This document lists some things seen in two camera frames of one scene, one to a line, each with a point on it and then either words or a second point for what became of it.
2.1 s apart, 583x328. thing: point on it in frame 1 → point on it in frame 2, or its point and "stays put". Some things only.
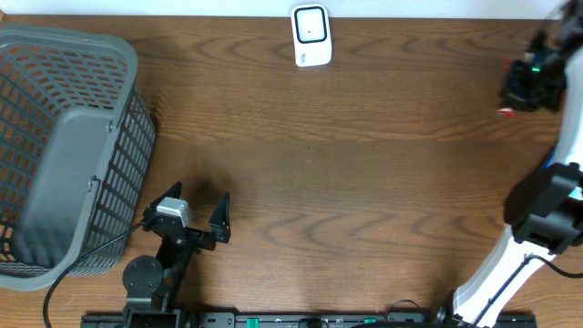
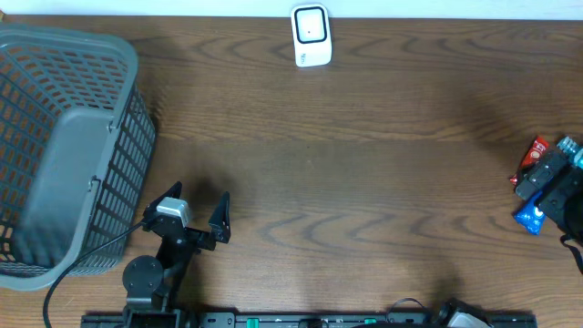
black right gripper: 519,95 → 564,201
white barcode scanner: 311,35 stays put
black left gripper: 219,227 stays put
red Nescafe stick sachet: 504,105 → 536,148
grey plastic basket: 77,139 stays put
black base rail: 217,320 stays put
